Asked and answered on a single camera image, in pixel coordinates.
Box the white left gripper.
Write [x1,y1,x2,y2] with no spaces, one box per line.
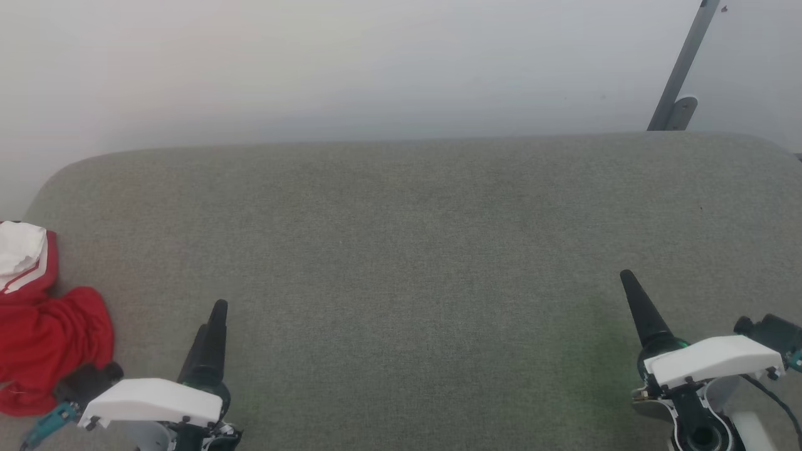
[78,299,232,432]

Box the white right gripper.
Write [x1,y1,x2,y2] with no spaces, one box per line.
[620,269,785,391]

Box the red and white t-shirt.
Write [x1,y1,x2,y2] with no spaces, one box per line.
[0,220,115,418]

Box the grey-green fabric sofa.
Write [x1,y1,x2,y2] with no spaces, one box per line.
[0,132,802,451]

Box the grey metal pole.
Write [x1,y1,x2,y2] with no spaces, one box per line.
[647,0,722,132]

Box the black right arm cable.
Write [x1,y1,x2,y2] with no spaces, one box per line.
[741,374,802,442]

